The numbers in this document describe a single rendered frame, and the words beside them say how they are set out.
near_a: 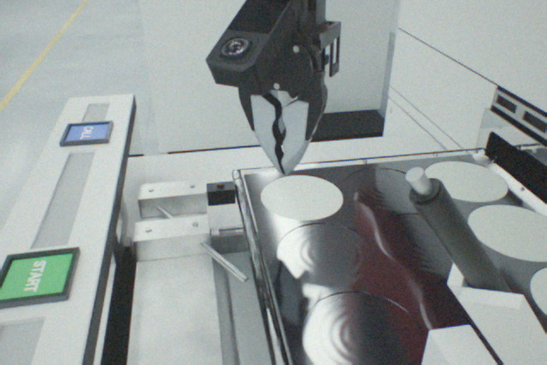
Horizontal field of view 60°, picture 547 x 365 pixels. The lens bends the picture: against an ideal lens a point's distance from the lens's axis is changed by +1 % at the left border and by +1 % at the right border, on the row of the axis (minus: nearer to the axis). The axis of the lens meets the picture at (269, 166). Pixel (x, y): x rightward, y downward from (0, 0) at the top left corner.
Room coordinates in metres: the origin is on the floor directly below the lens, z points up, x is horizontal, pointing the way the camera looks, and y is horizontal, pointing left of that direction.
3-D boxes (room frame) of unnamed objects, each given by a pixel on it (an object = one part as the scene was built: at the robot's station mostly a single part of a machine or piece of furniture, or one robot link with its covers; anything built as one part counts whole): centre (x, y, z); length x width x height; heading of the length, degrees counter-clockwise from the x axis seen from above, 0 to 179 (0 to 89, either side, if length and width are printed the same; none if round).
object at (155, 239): (0.41, 0.11, 0.89); 0.08 x 0.03 x 0.03; 100
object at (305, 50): (0.47, -0.02, 1.11); 0.09 x 0.08 x 0.12; 154
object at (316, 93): (0.43, -0.03, 1.05); 0.05 x 0.02 x 0.09; 64
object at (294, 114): (0.45, -0.04, 1.01); 0.06 x 0.03 x 0.09; 154
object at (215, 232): (0.43, 0.05, 0.89); 0.05 x 0.01 x 0.01; 100
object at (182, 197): (0.49, 0.12, 0.89); 0.08 x 0.03 x 0.03; 100
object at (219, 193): (0.50, 0.06, 0.90); 0.04 x 0.02 x 0.03; 100
